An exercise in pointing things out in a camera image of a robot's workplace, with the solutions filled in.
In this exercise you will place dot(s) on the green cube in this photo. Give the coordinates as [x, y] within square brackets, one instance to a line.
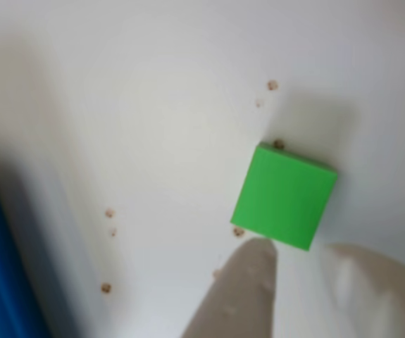
[286, 197]

